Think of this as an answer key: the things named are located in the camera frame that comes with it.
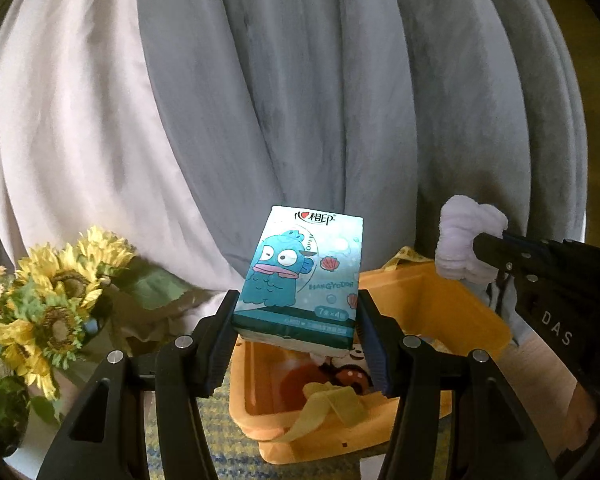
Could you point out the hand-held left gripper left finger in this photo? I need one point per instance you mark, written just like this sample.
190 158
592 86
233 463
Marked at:
222 352

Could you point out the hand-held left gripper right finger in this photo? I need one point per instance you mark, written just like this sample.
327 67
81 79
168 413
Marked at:
375 355

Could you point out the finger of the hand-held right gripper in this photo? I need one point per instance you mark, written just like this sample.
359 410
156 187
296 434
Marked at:
492 251

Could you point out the black mouse plush toy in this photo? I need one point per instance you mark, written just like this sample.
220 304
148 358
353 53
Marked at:
351 376

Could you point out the white fluffy cloth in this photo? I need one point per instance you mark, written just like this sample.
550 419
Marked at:
460 240

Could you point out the red strawberry plush toy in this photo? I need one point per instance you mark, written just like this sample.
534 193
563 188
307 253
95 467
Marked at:
292 380

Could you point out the orange plastic box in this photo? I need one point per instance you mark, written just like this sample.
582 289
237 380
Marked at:
460 320

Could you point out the teal fish print tissue pack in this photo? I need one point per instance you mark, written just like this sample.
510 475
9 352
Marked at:
290 280

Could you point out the yellow plaid blanket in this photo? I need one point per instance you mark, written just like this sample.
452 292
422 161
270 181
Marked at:
235 455

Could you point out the sunflower bouquet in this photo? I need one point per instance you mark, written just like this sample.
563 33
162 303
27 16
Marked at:
55 310

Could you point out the grey curtain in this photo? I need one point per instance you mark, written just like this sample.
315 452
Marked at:
355 110

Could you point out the beige curtain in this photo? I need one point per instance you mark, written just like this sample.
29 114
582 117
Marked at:
80 160

